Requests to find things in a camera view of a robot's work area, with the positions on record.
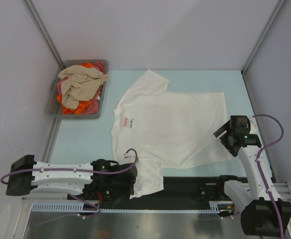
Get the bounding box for pink t-shirt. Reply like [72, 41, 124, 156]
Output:
[57, 61, 106, 114]

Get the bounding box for white Coca-Cola t-shirt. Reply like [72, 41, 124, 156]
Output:
[110, 70, 232, 198]

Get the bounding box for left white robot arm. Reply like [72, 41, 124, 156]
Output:
[0, 155, 138, 201]

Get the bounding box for beige t-shirt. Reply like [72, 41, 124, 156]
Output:
[58, 65, 109, 108]

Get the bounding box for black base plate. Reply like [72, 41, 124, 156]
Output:
[68, 175, 248, 210]

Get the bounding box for orange t-shirt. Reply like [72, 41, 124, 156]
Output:
[56, 77, 93, 115]

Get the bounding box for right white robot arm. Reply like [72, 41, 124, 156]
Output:
[213, 116, 291, 239]

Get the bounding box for white slotted cable duct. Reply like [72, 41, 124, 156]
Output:
[32, 202, 235, 214]

